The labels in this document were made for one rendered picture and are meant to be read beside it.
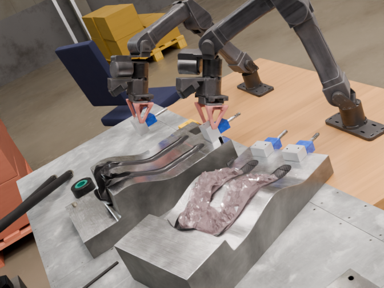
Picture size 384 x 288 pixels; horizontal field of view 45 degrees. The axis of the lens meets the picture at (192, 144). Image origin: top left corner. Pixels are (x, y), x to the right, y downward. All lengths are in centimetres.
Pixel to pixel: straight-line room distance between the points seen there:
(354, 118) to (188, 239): 61
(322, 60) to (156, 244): 65
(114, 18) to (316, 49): 491
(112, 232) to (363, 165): 68
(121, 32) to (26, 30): 405
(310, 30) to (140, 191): 62
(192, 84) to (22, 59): 868
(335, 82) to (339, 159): 21
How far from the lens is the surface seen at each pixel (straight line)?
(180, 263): 95
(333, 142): 136
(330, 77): 131
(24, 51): 990
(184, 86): 132
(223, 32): 130
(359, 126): 138
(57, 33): 991
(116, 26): 607
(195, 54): 135
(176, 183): 131
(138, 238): 108
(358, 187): 117
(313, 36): 128
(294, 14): 124
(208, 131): 136
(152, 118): 160
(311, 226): 109
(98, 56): 300
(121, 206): 128
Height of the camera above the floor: 148
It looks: 25 degrees down
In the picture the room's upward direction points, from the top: 24 degrees counter-clockwise
